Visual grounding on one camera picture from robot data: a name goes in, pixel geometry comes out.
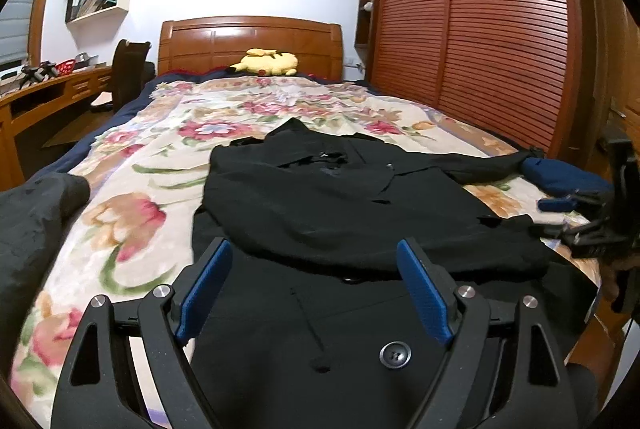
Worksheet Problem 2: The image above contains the floral blanket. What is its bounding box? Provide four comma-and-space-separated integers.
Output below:
10, 74, 601, 429

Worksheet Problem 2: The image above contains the black gadget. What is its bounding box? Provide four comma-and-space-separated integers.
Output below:
19, 62, 57, 85

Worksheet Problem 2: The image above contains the yellow plush toy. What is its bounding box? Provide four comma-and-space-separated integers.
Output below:
229, 48, 300, 77

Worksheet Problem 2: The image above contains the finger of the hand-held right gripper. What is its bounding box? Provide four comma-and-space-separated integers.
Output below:
537, 192, 608, 212
545, 219, 616, 260

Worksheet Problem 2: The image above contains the black coat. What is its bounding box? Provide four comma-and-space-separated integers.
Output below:
191, 118, 601, 429

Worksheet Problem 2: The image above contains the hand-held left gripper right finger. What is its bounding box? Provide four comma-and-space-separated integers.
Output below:
396, 236, 576, 429

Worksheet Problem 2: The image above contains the grey window blind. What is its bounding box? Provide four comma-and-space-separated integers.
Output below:
0, 0, 51, 70

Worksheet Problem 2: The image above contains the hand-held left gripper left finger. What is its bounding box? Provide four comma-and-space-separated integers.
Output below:
50, 236, 233, 429

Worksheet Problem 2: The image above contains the dark grey cloth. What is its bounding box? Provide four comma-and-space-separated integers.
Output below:
0, 172, 91, 345

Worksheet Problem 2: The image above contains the wooden desk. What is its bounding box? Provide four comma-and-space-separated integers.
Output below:
0, 64, 116, 192

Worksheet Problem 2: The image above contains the wooden louvred wardrobe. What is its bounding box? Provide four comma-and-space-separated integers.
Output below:
354, 0, 583, 170

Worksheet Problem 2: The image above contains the wooden door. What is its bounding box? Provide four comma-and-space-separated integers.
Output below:
575, 0, 640, 190

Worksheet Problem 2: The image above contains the dark brown chair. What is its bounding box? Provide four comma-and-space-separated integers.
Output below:
90, 39, 153, 112

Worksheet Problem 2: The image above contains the wooden bed headboard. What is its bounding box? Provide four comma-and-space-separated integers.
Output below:
158, 16, 346, 82

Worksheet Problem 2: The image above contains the navy blue folded cloth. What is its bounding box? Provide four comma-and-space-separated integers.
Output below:
520, 156, 613, 200

